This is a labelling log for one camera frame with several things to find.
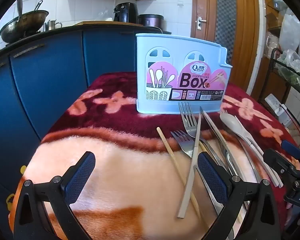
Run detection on wooden door with glass panel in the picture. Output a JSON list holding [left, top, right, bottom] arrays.
[[190, 0, 260, 90]]

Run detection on small steel teapot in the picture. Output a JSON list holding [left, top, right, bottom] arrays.
[[43, 20, 63, 32]]

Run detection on white plastic bag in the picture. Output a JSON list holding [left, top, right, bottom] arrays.
[[280, 12, 300, 63]]

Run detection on large steel fork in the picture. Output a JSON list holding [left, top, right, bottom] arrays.
[[178, 102, 230, 173]]

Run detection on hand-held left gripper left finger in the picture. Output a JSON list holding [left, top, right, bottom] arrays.
[[14, 151, 97, 240]]

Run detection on dark rice cooker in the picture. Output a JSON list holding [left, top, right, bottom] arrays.
[[138, 14, 164, 28]]

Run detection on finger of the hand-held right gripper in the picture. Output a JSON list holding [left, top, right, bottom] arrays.
[[262, 148, 300, 181], [281, 139, 300, 160]]

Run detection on black air fryer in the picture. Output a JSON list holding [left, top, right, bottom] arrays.
[[113, 2, 138, 23]]

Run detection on brown wooden shelf unit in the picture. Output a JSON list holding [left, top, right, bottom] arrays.
[[250, 0, 290, 98]]

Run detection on clear plastic bag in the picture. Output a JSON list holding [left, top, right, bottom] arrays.
[[100, 10, 115, 22]]

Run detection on silver door handle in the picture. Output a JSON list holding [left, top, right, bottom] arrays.
[[196, 16, 207, 30]]

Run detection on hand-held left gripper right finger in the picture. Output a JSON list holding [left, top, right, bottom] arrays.
[[196, 151, 282, 240]]

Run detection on red floral plush blanket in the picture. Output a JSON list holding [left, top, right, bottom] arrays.
[[9, 72, 300, 240]]

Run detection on steel table knife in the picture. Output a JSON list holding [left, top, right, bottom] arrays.
[[200, 106, 239, 178]]

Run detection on blue kitchen base cabinet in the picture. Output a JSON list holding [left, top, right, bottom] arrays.
[[0, 27, 138, 193]]

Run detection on light blue plastic utensil box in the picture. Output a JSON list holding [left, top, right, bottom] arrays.
[[135, 33, 233, 115]]

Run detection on white power strip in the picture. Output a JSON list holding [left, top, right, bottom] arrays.
[[265, 94, 293, 126]]

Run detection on dark metal wok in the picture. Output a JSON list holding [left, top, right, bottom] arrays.
[[0, 10, 50, 43]]

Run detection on white plastic chopstick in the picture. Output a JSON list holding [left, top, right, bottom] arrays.
[[250, 142, 280, 188]]

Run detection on black wire rack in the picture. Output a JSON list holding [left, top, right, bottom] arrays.
[[269, 47, 300, 140]]

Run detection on beige plastic knife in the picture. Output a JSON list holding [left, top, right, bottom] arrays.
[[177, 112, 202, 218]]

